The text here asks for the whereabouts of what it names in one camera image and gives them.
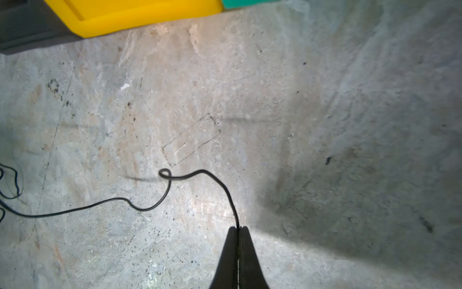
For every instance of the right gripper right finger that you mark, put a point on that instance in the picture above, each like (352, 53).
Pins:
(250, 273)

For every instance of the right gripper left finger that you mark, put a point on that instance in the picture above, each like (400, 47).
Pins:
(226, 275)

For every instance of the green storage bin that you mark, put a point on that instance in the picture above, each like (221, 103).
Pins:
(234, 4)

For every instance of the yellow storage bin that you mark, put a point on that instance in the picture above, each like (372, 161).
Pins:
(96, 18)

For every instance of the black storage bin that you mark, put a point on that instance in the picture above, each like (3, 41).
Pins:
(31, 24)

